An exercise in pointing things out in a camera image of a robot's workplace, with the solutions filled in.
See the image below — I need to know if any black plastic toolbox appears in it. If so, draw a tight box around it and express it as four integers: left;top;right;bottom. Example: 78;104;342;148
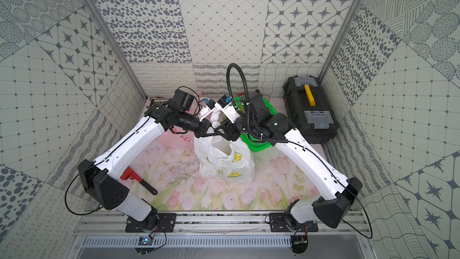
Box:
283;76;339;145

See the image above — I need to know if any pink patterned plastic bag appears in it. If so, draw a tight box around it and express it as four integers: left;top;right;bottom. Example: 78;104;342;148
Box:
157;93;202;148

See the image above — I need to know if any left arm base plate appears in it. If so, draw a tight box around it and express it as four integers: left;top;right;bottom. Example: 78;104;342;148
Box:
125;213;177;233

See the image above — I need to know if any white lemon print bag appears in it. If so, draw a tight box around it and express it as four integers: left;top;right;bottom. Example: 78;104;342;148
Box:
194;135;255;183

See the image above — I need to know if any floral pink table mat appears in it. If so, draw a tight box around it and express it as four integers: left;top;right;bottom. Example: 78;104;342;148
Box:
122;138;319;211

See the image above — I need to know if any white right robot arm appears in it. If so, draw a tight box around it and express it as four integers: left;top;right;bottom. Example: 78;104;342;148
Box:
200;94;362;230

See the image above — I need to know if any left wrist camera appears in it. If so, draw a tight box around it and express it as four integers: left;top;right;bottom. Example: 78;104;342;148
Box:
198;98;218;121

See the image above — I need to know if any red handled tool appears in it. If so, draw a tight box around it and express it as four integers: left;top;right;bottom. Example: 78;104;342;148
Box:
120;167;158;195

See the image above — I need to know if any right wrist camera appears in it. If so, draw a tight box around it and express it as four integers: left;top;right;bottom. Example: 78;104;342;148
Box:
215;95;240;124

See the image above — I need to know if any green plastic basket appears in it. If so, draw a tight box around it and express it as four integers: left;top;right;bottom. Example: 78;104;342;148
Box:
235;93;292;152

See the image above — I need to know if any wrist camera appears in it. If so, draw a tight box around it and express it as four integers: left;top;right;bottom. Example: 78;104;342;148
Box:
198;98;218;121
215;95;240;124

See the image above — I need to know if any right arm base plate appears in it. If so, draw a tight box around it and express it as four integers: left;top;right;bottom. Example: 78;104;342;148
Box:
267;212;319;233

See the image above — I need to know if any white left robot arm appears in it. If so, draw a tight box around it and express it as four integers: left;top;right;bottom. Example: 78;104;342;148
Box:
78;104;213;225

